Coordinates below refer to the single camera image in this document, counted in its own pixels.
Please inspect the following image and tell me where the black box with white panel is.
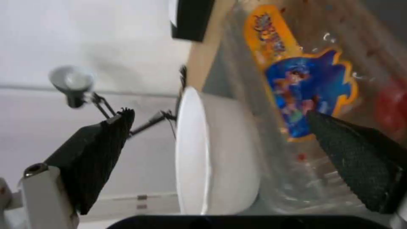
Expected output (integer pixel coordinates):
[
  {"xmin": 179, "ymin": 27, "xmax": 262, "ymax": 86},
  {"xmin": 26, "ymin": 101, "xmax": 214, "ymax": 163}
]
[{"xmin": 168, "ymin": 0, "xmax": 217, "ymax": 42}]

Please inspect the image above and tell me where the white round bowl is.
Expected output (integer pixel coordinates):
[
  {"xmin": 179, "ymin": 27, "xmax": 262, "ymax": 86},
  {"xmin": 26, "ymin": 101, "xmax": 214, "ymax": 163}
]
[{"xmin": 175, "ymin": 86, "xmax": 262, "ymax": 215}]

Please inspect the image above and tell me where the red object inside bag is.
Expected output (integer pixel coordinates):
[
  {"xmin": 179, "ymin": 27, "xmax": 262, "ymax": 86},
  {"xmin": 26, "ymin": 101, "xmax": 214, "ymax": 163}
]
[{"xmin": 375, "ymin": 83, "xmax": 407, "ymax": 134}]

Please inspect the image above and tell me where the clear printed plastic takeout bag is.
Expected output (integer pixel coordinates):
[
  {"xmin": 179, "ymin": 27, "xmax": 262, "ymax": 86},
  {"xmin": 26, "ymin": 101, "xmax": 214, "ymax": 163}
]
[{"xmin": 203, "ymin": 0, "xmax": 407, "ymax": 215}]

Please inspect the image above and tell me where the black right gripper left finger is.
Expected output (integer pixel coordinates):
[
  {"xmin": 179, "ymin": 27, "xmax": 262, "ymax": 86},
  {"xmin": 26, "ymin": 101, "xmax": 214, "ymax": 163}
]
[{"xmin": 0, "ymin": 108, "xmax": 136, "ymax": 229}]

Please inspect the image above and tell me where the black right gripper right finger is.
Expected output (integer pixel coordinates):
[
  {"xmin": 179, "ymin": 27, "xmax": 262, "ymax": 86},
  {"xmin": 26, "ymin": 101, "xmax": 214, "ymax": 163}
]
[{"xmin": 306, "ymin": 111, "xmax": 407, "ymax": 229}]

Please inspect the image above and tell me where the grey desk lamp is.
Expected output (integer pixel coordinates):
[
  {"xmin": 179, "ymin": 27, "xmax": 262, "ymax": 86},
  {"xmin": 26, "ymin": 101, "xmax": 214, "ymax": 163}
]
[{"xmin": 48, "ymin": 65, "xmax": 179, "ymax": 139}]

